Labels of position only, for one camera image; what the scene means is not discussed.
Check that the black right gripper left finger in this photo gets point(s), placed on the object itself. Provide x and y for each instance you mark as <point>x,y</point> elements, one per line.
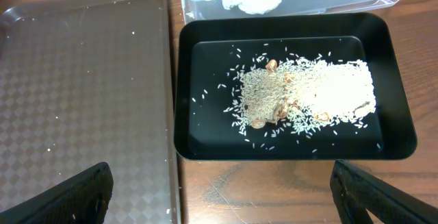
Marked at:
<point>83,198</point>

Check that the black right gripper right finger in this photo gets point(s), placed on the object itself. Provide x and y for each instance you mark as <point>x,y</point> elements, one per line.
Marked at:
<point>357,193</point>

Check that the rice and shell scraps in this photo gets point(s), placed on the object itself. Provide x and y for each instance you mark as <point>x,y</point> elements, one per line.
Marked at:
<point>254,100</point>

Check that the black waste tray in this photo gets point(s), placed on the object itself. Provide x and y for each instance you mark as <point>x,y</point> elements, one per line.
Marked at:
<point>346,36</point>

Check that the brown serving tray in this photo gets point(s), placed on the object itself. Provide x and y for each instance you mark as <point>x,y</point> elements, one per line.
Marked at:
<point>84,82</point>

